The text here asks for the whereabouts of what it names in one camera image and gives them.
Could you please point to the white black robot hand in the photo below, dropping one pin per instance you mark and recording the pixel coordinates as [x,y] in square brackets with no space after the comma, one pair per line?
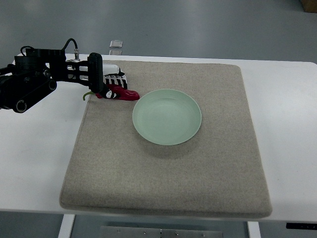
[114,80]

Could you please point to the red pepper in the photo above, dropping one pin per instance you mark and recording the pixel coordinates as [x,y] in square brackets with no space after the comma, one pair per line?
[127,94]

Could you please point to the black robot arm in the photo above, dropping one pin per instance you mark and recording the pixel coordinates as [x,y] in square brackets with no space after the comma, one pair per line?
[35,73]

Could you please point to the clear floor plate near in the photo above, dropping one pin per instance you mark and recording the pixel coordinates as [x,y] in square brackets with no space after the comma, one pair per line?
[115,52]

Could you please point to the clear floor plate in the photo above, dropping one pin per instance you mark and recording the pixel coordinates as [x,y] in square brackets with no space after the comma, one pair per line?
[115,52]
[116,44]

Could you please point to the clear floor plate far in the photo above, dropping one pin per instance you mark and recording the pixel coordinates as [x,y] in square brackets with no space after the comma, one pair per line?
[116,44]

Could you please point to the light green plate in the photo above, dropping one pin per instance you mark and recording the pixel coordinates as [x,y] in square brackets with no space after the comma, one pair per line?
[167,117]

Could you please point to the beige felt mat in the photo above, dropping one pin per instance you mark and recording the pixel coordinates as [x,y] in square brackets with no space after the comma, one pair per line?
[217,173]

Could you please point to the white left table leg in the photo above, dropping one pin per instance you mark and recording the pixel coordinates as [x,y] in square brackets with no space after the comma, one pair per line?
[66,226]

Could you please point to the white table leg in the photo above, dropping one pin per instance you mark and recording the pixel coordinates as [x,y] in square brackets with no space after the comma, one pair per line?
[66,226]
[253,230]

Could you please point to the cardboard box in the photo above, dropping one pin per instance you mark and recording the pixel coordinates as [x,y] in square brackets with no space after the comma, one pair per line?
[309,6]

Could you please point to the white right table leg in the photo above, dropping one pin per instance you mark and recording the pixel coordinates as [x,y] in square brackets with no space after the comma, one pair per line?
[253,230]

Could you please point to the black table control panel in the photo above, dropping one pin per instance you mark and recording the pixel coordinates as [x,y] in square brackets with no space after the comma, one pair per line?
[301,226]

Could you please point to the metal base plate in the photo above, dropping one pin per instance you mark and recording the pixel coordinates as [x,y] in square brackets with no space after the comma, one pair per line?
[131,232]

